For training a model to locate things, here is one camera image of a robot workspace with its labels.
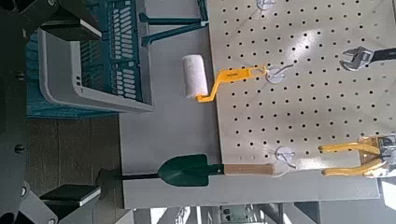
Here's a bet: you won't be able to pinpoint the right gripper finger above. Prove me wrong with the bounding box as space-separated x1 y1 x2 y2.
22 0 103 42
18 184 103 224

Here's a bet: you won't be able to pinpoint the teal crate with grey rim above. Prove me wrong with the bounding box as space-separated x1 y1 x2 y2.
26 0 155 119

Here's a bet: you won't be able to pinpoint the white pegboard hook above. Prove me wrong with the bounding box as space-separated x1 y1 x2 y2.
265 63 295 85
256 0 277 11
275 146 298 171

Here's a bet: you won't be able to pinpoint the beige pegboard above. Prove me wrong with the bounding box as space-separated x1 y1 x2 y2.
206 0 396 175

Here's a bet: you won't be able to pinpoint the black adjustable wrench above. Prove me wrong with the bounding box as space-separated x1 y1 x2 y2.
339 46 396 73

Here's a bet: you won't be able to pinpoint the green trowel with wooden handle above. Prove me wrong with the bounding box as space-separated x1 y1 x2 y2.
157 153 276 188

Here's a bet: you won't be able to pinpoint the white paint roller yellow handle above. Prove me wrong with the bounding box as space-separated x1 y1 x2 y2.
181 54 269 104

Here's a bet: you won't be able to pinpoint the yellow handled pliers in package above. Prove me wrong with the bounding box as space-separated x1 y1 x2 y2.
317 133 396 179

